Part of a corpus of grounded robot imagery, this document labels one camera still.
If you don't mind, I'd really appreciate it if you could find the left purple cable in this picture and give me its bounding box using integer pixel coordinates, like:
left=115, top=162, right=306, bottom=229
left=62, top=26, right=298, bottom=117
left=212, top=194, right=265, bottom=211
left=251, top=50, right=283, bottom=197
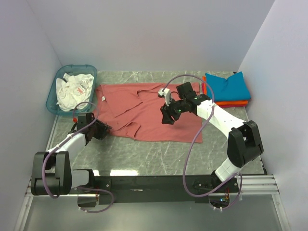
left=41, top=102, right=114, bottom=214

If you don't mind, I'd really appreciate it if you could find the dusty red t-shirt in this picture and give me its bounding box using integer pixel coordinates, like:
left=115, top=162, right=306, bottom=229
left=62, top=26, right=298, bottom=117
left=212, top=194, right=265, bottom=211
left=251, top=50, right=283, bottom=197
left=94, top=83, right=202, bottom=142

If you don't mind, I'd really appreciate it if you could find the folded orange t-shirt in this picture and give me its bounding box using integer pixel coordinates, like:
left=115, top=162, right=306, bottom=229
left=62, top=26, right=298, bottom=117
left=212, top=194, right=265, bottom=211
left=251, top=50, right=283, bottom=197
left=202, top=83, right=248, bottom=108

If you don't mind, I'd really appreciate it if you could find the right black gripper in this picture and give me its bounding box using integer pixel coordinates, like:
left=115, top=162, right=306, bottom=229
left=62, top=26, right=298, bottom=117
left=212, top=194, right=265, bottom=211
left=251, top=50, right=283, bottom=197
left=160, top=96, right=187, bottom=125

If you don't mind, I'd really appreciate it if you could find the folded blue t-shirt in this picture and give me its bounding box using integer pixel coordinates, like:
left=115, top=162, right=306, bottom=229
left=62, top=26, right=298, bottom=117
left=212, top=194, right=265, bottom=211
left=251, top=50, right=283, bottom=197
left=205, top=72, right=251, bottom=102

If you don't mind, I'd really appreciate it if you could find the teal plastic bin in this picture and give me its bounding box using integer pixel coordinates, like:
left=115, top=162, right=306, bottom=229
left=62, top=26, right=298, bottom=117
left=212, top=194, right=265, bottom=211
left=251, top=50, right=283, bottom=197
left=46, top=64, right=97, bottom=117

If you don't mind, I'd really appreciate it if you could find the crumpled white t-shirt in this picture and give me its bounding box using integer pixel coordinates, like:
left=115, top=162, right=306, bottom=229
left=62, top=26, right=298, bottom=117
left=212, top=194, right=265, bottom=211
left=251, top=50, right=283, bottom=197
left=56, top=73, right=94, bottom=112

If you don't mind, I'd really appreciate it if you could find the black base beam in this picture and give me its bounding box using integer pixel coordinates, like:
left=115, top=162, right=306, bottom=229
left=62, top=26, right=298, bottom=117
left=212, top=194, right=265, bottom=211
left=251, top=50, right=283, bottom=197
left=94, top=175, right=239, bottom=205

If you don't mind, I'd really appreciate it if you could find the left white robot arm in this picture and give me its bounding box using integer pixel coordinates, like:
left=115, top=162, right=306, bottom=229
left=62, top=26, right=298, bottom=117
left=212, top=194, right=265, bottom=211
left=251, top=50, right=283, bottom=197
left=30, top=113, right=112, bottom=198

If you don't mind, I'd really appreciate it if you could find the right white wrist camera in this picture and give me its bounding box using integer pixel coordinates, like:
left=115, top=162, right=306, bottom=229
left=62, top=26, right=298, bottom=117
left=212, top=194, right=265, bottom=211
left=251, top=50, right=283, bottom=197
left=158, top=88, right=172, bottom=106

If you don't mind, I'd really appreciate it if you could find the aluminium frame rail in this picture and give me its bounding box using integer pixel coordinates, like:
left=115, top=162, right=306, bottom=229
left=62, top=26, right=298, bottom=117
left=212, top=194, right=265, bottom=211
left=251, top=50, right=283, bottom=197
left=206, top=175, right=281, bottom=195

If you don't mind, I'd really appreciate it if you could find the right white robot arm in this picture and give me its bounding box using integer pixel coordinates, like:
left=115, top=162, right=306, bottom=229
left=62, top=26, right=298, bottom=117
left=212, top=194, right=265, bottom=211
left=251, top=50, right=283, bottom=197
left=158, top=82, right=264, bottom=192

